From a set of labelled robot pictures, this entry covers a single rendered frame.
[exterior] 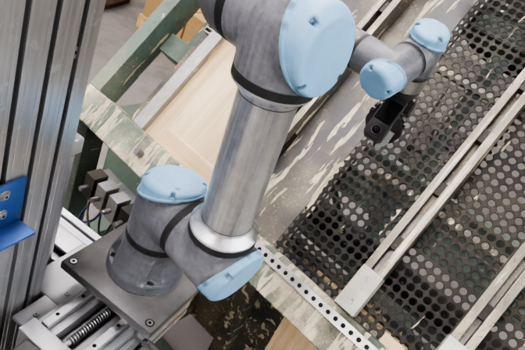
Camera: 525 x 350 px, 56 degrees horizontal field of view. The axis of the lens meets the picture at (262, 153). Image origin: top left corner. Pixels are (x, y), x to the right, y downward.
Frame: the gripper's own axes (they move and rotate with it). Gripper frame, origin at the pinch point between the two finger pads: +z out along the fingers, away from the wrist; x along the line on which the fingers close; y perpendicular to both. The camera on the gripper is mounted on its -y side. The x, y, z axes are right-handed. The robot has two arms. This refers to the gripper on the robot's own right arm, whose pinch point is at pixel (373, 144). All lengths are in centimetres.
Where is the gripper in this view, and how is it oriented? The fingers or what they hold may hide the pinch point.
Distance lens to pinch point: 124.4
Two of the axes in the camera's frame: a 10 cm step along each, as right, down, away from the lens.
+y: 5.8, -6.3, 5.3
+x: -8.1, -5.2, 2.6
